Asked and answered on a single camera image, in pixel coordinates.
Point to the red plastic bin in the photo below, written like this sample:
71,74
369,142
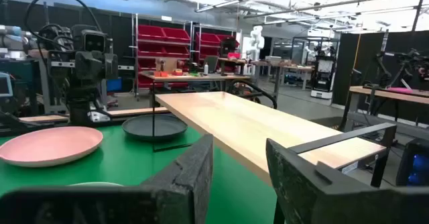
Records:
234,55

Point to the long background work table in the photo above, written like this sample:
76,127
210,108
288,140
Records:
285,64

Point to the grey background robot arm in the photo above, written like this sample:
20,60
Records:
13,41

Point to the small blue-screen monitor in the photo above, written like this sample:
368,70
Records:
5,84

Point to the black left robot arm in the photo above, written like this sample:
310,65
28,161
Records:
80,103

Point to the wooden table side board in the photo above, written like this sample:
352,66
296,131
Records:
134,111

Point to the black frame robot cell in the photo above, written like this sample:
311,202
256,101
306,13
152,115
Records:
295,49

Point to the pink plate on neighbouring table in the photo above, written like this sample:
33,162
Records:
399,90

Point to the pink plate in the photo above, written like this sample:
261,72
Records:
50,145
399,90

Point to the brown cardboard box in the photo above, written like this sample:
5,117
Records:
169,63

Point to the wooden shelf with black frame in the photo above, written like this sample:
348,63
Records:
241,126

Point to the red bin storage rack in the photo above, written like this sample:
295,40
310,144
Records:
207,38
151,33

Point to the black room partition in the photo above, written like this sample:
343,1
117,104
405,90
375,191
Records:
365,56

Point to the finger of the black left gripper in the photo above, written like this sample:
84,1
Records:
88,66
111,66

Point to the small white bottle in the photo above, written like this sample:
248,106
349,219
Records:
206,69

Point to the neighbouring black robot arms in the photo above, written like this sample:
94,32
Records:
405,61

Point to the white black mobile cart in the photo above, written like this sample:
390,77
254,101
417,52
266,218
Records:
323,80

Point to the black benchtop machine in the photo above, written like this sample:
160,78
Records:
228,46

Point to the blue box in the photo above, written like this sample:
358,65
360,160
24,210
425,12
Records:
114,84

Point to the dark teal cabinet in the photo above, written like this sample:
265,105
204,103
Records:
20,73

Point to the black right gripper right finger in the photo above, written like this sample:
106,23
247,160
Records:
301,197

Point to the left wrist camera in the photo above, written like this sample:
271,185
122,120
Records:
94,42

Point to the orange block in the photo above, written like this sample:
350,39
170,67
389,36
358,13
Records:
160,73

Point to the orange black floor machine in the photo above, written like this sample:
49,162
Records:
264,95

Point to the neighbouring wooden robot table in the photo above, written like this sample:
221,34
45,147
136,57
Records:
375,92

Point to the green table mat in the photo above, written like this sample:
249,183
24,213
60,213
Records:
110,170

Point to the white humanoid robot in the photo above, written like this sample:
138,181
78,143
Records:
256,41

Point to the white plate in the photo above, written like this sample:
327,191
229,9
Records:
97,184

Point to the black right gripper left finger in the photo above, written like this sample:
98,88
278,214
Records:
181,183

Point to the black computer tower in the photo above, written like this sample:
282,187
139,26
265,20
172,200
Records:
412,163

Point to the wooden workbench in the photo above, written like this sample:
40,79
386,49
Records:
201,77

